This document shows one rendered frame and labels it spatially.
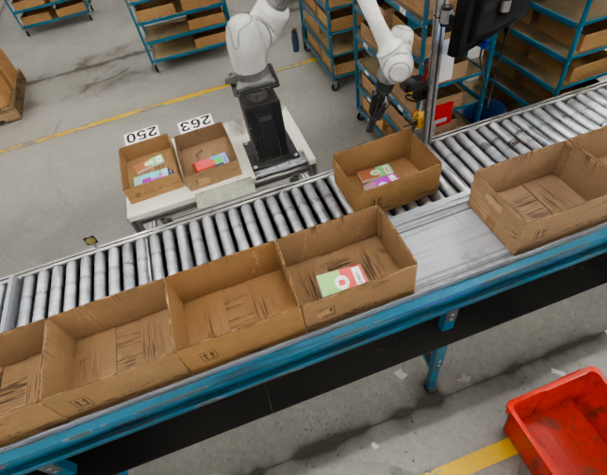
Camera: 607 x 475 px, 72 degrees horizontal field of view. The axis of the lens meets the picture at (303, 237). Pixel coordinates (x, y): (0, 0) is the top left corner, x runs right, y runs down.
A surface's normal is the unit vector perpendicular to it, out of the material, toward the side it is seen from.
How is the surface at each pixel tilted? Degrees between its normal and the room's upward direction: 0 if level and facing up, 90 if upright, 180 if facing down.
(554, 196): 1
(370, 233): 89
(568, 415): 0
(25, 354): 89
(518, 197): 0
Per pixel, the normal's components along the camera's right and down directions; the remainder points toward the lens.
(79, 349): -0.14, -0.65
